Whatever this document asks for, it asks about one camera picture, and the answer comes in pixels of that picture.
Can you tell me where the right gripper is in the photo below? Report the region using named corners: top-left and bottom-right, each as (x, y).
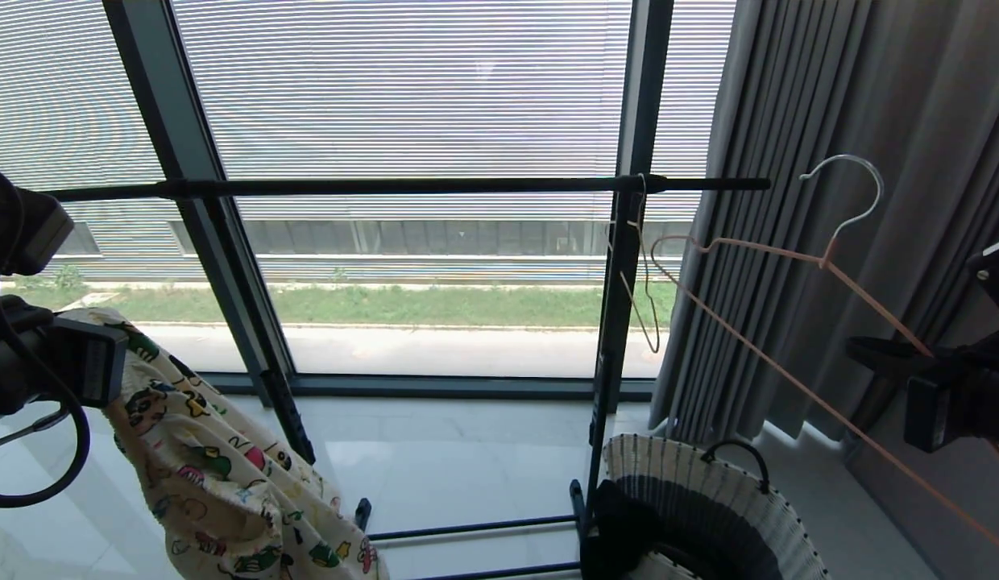
top-left (905, 326), bottom-right (999, 452)

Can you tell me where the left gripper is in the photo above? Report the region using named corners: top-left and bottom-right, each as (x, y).
top-left (0, 298), bottom-right (130, 424)

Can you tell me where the pink clothes hanger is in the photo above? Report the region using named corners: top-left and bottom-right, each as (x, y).
top-left (608, 176), bottom-right (663, 355)
top-left (649, 153), bottom-right (999, 557)

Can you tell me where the cream printed garment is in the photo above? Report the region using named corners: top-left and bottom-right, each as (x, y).
top-left (60, 308), bottom-right (389, 580)

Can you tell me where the white laundry basket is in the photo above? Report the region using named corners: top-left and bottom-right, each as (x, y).
top-left (600, 433), bottom-right (831, 580)

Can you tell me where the black clothes rack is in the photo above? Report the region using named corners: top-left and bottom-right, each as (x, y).
top-left (52, 173), bottom-right (773, 580)

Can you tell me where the grey curtain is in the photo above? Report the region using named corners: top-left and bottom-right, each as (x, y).
top-left (653, 0), bottom-right (999, 452)

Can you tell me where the black garment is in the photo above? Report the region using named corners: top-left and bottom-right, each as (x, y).
top-left (580, 481), bottom-right (669, 580)

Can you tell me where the window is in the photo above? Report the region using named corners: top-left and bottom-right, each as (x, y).
top-left (0, 0), bottom-right (738, 404)

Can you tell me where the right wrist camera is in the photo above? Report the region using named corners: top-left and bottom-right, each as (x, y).
top-left (967, 235), bottom-right (999, 323)

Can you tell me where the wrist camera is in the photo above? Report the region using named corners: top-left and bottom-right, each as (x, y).
top-left (0, 181), bottom-right (76, 279)
top-left (967, 235), bottom-right (999, 323)

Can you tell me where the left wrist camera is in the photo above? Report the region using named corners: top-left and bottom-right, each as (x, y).
top-left (0, 181), bottom-right (76, 279)

